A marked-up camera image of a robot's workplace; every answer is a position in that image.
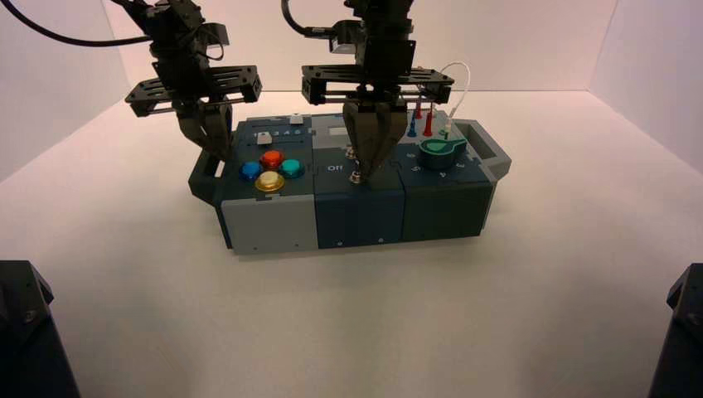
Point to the white plug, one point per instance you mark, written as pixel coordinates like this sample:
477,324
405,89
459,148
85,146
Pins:
448,131

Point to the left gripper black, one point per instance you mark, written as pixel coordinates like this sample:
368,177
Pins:
219,82

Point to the white rectangular display window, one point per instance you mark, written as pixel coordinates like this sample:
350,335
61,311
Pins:
336,132

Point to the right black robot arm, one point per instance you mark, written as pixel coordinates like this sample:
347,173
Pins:
384,19

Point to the teal dome push button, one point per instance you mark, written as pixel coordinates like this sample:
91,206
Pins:
291,168

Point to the blue banana plug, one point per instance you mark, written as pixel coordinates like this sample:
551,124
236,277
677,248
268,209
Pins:
412,129

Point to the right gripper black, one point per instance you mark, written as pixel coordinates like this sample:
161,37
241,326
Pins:
387,60

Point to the thin red plug pin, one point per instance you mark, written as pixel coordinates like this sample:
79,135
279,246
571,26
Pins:
418,111

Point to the blue dome push button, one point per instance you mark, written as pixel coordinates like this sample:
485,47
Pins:
251,171

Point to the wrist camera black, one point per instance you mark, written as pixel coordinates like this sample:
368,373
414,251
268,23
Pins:
346,39
215,38

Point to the blue and grey task box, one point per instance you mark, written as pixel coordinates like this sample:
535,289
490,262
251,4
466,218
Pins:
357,214

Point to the red dome push button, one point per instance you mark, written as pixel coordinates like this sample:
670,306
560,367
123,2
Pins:
271,159

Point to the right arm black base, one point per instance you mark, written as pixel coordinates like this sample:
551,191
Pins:
681,340

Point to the silver metal toggle switch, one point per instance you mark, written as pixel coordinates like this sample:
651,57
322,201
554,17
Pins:
349,151
356,177

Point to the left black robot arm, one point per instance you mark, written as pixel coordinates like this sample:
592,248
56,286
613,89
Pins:
173,27

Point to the yellow dome push button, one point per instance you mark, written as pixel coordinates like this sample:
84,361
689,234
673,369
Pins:
269,182

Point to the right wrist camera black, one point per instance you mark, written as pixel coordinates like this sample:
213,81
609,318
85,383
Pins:
346,39

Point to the red banana plug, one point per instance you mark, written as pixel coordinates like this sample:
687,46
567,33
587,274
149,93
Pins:
428,129

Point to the green rotary dial knob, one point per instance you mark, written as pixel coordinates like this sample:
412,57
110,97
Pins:
439,156

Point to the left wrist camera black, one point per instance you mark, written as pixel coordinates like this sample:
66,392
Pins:
215,38

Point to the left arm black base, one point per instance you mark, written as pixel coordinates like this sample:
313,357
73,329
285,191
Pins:
27,340

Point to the white slider knob blue triangle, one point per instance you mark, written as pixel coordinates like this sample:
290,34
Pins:
264,138
297,119

